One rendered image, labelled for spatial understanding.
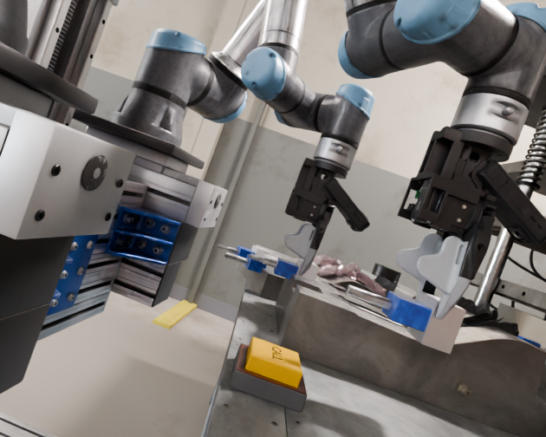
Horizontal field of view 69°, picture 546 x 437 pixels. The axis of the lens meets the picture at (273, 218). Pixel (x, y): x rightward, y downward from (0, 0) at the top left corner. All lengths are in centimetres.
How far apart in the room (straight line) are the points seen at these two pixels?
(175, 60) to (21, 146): 58
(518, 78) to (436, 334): 30
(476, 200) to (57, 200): 41
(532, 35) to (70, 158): 48
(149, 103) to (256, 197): 249
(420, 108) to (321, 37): 99
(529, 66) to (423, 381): 44
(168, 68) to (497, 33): 60
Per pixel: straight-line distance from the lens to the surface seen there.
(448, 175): 50
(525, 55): 54
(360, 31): 58
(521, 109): 53
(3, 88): 45
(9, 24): 46
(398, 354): 64
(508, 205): 52
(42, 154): 33
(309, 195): 73
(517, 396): 73
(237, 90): 98
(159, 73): 88
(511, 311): 158
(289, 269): 75
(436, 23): 47
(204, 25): 376
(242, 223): 330
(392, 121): 344
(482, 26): 49
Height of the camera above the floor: 99
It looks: 1 degrees down
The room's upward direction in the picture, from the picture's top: 20 degrees clockwise
